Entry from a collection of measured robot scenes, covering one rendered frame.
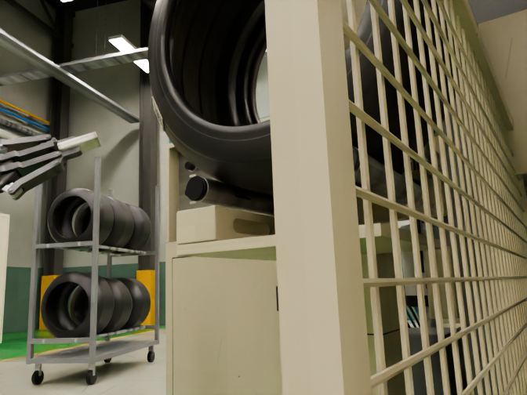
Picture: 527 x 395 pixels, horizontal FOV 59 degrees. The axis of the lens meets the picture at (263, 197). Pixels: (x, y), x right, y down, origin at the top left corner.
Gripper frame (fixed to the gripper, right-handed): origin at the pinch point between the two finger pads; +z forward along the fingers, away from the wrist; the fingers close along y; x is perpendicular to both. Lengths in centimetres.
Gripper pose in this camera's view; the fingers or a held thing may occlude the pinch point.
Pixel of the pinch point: (79, 145)
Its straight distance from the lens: 93.0
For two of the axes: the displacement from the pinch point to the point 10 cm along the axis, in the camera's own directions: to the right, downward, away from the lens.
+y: 4.5, 7.8, -4.3
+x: 0.8, -5.1, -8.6
